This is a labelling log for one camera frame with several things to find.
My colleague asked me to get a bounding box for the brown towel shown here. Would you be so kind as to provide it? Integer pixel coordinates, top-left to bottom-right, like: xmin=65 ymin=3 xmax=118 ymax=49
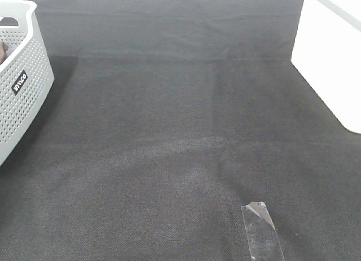
xmin=0 ymin=40 xmax=8 ymax=64

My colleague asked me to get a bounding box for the black table cloth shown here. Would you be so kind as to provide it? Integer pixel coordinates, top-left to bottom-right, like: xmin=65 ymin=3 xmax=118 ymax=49
xmin=1 ymin=0 xmax=360 ymax=260

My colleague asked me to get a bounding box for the clear tape strip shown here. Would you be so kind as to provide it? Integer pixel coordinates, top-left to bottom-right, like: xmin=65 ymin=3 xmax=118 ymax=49
xmin=241 ymin=202 xmax=285 ymax=261

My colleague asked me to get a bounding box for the grey perforated laundry basket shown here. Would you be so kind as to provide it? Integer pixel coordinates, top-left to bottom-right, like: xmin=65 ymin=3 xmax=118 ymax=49
xmin=1 ymin=1 xmax=54 ymax=162

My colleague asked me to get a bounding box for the white basket with grey rim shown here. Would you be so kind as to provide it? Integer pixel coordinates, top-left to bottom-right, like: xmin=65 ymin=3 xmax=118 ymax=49
xmin=290 ymin=0 xmax=360 ymax=134

